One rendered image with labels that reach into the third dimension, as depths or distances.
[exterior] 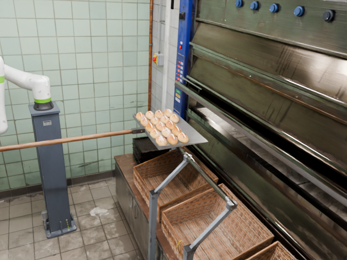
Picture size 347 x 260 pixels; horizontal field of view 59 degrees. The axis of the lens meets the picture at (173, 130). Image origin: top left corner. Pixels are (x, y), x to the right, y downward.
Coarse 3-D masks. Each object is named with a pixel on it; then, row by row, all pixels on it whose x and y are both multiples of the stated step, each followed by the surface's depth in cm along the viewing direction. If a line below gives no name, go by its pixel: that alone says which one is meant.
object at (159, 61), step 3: (156, 54) 291; (159, 54) 291; (162, 54) 292; (159, 57) 289; (162, 57) 291; (156, 60) 291; (159, 60) 291; (162, 60) 292; (156, 63) 292; (159, 63) 292; (162, 63) 293
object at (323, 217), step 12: (192, 108) 259; (204, 120) 238; (216, 132) 224; (228, 144) 212; (240, 144) 205; (252, 156) 191; (264, 168) 180; (276, 180) 172; (288, 180) 170; (288, 192) 165; (300, 192) 160; (312, 204) 151; (324, 216) 145; (336, 216) 144; (336, 228) 140
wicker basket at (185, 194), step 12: (168, 156) 266; (180, 156) 271; (192, 156) 256; (144, 168) 260; (156, 168) 266; (168, 168) 271; (192, 168) 255; (204, 168) 240; (144, 180) 263; (156, 180) 264; (180, 180) 266; (192, 180) 253; (204, 180) 238; (216, 180) 225; (144, 192) 239; (168, 192) 250; (180, 192) 251; (192, 192) 219; (168, 204) 214; (180, 216) 224
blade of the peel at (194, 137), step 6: (144, 114) 240; (180, 120) 236; (180, 126) 226; (186, 126) 226; (186, 132) 218; (192, 132) 218; (150, 138) 205; (192, 138) 209; (198, 138) 210; (204, 138) 210; (156, 144) 195; (168, 144) 200; (174, 144) 196; (180, 144) 198; (186, 144) 200
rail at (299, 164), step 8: (176, 80) 242; (184, 88) 230; (200, 96) 210; (208, 104) 201; (224, 112) 186; (232, 120) 179; (248, 128) 167; (256, 136) 161; (272, 144) 151; (280, 152) 146; (296, 160) 138; (304, 168) 134; (320, 176) 127; (328, 184) 124; (344, 192) 118
